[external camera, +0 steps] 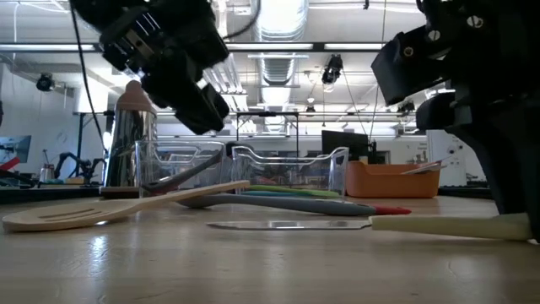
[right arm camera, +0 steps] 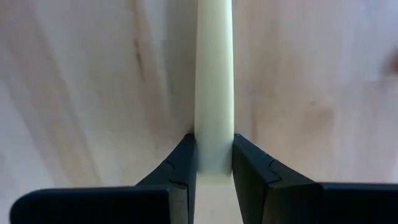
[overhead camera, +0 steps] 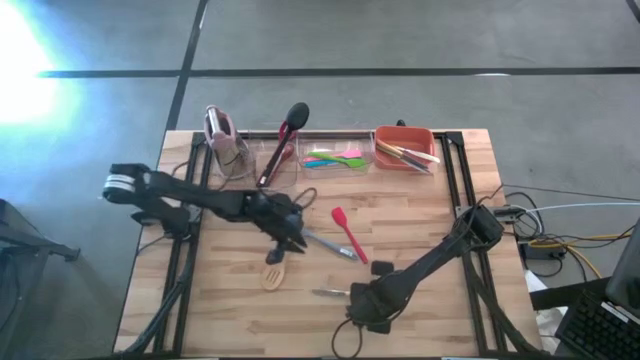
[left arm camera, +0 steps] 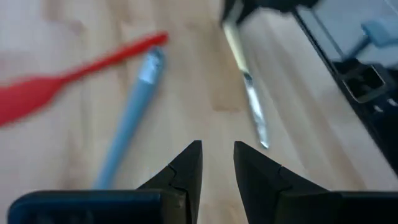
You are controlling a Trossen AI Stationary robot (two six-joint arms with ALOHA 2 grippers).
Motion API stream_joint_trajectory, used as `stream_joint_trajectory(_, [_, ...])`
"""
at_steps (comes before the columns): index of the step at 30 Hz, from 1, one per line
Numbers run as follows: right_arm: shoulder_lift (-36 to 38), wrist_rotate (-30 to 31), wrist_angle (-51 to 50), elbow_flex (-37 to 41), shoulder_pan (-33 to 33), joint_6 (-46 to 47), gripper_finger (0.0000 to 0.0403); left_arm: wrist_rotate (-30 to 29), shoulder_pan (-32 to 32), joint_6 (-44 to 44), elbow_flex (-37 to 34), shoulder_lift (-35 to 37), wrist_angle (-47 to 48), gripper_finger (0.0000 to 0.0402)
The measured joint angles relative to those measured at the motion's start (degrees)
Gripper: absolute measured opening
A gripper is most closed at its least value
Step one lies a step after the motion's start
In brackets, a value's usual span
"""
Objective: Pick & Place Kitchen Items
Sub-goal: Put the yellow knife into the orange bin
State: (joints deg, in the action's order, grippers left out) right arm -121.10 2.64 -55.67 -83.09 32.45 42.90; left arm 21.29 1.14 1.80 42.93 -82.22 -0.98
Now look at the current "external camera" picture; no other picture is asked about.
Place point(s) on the wall screen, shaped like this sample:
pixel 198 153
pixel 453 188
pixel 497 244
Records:
pixel 17 148

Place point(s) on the orange plastic bin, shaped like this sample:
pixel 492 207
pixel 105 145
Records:
pixel 392 181

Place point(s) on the clear plastic bin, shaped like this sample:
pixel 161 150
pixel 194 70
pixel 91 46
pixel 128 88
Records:
pixel 337 169
pixel 143 169

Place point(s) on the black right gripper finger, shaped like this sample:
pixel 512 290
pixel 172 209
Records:
pixel 519 177

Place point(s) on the black background robot arm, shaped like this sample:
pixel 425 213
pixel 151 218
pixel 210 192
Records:
pixel 84 164

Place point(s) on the wooden slotted spatula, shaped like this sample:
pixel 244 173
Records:
pixel 139 204

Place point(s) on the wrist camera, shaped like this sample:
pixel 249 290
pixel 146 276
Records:
pixel 135 42
pixel 413 67

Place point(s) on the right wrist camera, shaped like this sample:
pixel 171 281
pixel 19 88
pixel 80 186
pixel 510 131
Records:
pixel 413 67

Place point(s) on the grey silicone spoon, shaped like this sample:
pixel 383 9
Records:
pixel 295 204

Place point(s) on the black ceiling spotlight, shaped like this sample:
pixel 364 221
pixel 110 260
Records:
pixel 406 109
pixel 45 82

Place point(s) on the red small silicone spatula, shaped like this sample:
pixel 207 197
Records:
pixel 392 210

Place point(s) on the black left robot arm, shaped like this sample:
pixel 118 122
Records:
pixel 101 10

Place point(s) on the white pillar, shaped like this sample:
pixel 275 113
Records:
pixel 443 156

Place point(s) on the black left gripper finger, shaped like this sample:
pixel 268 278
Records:
pixel 185 110
pixel 208 99

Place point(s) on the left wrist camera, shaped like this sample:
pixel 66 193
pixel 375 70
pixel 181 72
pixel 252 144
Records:
pixel 135 42

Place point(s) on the black background monitor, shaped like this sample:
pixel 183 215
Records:
pixel 343 143

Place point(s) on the metal bottle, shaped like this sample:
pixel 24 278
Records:
pixel 47 173

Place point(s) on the black hanging overhead camera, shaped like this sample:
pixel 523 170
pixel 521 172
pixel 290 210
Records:
pixel 333 67

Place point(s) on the blue stand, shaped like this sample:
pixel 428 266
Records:
pixel 79 139

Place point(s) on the green small silicone spatula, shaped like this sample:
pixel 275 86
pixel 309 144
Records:
pixel 295 191

